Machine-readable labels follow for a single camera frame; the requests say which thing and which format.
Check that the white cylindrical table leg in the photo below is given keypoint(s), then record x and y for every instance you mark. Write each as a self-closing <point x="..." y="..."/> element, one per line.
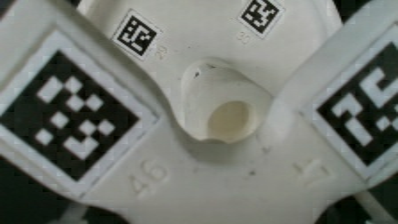
<point x="224" y="102"/>

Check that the white cross-shaped table base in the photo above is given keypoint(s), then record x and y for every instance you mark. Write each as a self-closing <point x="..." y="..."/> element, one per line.
<point x="91" y="132"/>

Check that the white round table top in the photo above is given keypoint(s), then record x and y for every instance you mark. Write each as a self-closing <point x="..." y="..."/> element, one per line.
<point x="259" y="34"/>

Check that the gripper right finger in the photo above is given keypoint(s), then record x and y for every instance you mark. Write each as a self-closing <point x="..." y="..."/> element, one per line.
<point x="368" y="208"/>

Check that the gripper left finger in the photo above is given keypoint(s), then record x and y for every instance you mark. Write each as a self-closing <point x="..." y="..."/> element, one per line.
<point x="82" y="214"/>

